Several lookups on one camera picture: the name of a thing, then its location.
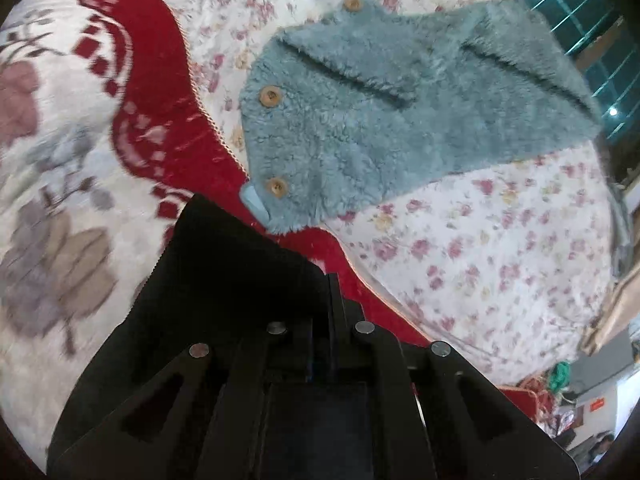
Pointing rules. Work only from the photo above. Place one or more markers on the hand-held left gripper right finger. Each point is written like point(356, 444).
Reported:
point(336, 340)

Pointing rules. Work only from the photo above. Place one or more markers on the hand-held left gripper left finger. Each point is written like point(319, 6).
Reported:
point(295, 355)

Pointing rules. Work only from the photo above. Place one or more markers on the black pants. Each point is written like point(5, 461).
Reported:
point(235, 265)

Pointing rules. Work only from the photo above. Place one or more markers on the floral bed sheet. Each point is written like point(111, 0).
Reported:
point(500, 260)

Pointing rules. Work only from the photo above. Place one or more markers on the blue fleece jacket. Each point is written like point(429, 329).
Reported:
point(380, 125)

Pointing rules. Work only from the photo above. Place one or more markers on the green bundle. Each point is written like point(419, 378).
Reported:
point(560, 376)

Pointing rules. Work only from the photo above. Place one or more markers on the grey cabinet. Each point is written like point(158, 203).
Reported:
point(600, 365)

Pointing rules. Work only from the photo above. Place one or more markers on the red and white blanket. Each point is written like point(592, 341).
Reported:
point(160, 125)

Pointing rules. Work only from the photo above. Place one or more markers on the beige curtain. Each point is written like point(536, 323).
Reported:
point(617, 310)

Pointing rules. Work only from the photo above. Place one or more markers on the grey hanging cloth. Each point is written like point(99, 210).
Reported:
point(619, 230)

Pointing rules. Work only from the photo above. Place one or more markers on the barred window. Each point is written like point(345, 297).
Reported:
point(575, 15)

